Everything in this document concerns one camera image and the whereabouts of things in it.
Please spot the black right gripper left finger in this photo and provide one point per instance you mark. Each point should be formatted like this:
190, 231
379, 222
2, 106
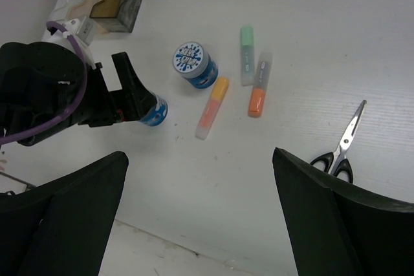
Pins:
62, 227

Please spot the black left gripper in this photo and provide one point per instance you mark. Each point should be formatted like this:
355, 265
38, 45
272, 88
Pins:
40, 80

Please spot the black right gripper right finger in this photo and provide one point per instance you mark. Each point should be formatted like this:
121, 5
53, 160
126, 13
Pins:
337, 228

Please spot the yellow capped orange highlighter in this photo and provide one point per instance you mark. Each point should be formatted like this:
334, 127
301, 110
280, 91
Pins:
212, 107

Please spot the smoky grey plastic container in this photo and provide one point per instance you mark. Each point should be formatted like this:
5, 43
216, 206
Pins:
116, 16

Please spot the green capped highlighter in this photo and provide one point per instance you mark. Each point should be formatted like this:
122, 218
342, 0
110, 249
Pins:
247, 55

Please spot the orange capped grey highlighter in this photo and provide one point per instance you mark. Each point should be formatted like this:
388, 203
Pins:
258, 95

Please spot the black handled scissors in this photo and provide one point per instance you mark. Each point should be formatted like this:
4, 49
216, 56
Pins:
335, 162

